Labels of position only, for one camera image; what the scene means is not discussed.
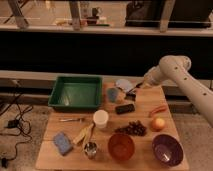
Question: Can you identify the black brush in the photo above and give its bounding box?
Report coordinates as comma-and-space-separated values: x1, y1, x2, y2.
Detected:
125, 83, 142, 101

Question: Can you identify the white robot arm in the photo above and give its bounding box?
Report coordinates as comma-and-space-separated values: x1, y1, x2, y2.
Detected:
142, 55, 213, 127

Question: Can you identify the red bowl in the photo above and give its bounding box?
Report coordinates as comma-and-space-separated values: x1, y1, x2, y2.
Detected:
108, 133, 135, 162

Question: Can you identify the purple bowl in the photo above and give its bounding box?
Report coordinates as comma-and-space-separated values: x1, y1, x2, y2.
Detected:
152, 134, 184, 167

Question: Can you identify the blue-grey cloth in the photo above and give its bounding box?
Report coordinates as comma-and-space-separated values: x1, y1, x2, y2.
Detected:
115, 79, 134, 93

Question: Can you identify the orange carrot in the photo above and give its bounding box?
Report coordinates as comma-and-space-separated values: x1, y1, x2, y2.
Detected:
149, 105, 167, 117

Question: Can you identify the black rectangular block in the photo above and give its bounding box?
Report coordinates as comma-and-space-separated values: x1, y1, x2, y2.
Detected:
115, 104, 135, 115

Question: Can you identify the blue-grey cup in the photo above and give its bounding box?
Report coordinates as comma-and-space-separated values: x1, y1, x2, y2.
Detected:
107, 88, 118, 102

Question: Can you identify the yellow-red apple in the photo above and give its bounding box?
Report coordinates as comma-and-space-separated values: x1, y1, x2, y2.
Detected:
151, 117, 166, 131

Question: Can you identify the bunch of dark grapes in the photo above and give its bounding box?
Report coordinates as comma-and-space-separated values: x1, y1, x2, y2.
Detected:
115, 121, 146, 136

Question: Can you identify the white cup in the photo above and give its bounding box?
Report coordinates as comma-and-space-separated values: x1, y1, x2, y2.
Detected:
93, 110, 109, 129

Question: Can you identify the green plastic tray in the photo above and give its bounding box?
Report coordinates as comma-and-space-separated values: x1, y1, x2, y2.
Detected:
48, 76, 102, 111

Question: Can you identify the banana peel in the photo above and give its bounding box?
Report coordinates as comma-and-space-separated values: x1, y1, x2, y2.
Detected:
73, 124, 94, 146

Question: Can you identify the metal fork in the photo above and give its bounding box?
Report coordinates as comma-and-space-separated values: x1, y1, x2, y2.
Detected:
59, 117, 85, 122

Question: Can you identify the small metal cup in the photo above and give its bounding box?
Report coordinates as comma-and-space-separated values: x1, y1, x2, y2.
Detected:
84, 142, 98, 159

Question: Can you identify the blue sponge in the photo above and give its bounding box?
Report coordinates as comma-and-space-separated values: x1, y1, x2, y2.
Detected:
53, 132, 73, 156

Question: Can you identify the black power adapter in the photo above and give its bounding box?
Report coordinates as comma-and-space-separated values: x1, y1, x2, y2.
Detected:
7, 119, 19, 129

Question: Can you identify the black power cable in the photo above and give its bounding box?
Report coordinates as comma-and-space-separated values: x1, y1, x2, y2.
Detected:
0, 79, 34, 168

